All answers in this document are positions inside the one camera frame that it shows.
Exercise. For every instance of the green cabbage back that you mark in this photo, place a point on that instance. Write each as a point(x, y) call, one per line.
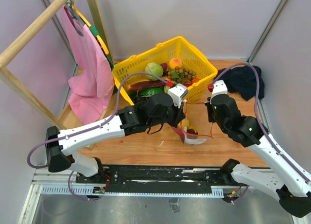
point(154, 68)

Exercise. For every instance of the grey clothes hanger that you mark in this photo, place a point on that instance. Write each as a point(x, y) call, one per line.
point(74, 14)

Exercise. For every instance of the pink shirt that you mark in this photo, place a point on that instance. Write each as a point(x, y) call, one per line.
point(91, 91)

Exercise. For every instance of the yellow plastic basket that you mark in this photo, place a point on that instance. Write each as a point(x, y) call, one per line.
point(177, 47)

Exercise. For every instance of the orange fruit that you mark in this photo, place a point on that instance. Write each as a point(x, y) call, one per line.
point(195, 80)

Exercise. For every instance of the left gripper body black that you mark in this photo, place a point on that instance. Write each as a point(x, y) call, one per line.
point(172, 117)

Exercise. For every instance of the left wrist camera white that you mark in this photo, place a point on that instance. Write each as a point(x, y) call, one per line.
point(177, 93)

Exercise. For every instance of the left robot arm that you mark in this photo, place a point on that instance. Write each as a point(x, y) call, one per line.
point(63, 146)

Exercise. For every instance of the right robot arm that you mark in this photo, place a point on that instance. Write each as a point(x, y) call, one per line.
point(291, 184)

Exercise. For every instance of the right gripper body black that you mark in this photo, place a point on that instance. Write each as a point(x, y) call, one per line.
point(212, 117)

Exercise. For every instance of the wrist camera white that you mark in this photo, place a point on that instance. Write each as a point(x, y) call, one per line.
point(177, 93)
point(219, 87)

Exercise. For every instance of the clear zip top bag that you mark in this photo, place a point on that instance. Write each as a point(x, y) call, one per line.
point(195, 128)

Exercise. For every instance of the watermelon slice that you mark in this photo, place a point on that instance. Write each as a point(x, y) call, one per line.
point(150, 91)

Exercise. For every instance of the red chili pepper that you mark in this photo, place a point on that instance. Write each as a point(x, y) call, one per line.
point(180, 132)

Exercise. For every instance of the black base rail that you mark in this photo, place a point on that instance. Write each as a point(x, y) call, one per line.
point(159, 179)

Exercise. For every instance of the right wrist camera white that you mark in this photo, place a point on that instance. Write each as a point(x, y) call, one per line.
point(219, 87)

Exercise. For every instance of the black grape bunch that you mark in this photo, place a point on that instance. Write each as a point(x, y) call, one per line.
point(138, 99)

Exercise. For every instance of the wooden clothes rack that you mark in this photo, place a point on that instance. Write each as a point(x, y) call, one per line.
point(43, 66)

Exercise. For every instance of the yellow clothes hanger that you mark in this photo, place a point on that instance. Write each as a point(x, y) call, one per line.
point(96, 34)

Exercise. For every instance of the peach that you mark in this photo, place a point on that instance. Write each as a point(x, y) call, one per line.
point(175, 62)

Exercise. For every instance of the purple sweet potato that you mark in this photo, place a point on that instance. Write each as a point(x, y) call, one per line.
point(164, 66)

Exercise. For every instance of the dark navy cloth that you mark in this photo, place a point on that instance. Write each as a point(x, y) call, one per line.
point(241, 80)

